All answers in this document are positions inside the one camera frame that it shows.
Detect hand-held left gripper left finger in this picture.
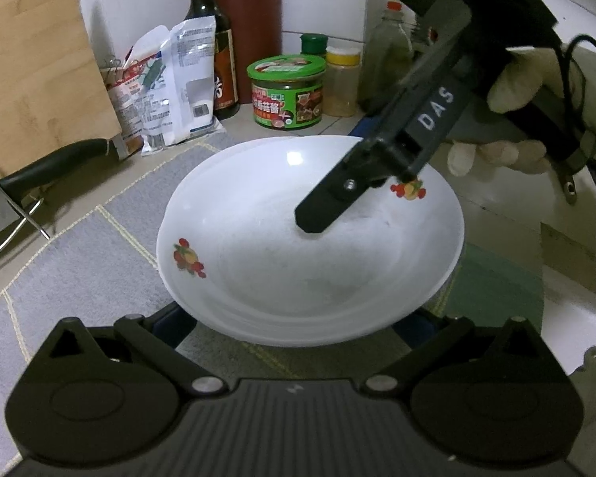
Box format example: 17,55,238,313
45,303,229,399

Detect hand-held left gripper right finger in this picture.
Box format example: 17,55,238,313
360,308,552,399

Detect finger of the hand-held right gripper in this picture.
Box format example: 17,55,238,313
295,136,419,234
348,114,381,139

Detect white floral plate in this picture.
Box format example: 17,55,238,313
156,135,465,341

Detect person's right hand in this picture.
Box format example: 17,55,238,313
447,42,596,178

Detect yellow-lid spice jar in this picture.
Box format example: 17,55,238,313
325,46,363,117

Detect clear bottle dark contents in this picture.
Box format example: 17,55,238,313
358,1,414,112

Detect green-lid sauce jar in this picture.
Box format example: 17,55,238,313
247,54,326,131

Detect small green-cap bottle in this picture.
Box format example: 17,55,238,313
300,33,329,58

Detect grey and teal checked cloth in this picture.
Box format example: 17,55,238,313
0,136,544,428

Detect brown knife block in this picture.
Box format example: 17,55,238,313
213,0,283,110

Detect dark soy sauce bottle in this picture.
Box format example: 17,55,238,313
186,0,239,120

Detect white and blue packet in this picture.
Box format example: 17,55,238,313
129,15,225,154

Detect grey metal clip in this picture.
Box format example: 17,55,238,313
559,151,585,204

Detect red and white packet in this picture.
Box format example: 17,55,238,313
99,54,152,157

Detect bamboo cutting board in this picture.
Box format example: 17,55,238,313
0,0,122,170

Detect steel wire rack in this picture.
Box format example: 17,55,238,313
0,161,50,266

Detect black-handled cleaver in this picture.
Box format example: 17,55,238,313
0,138,126,249

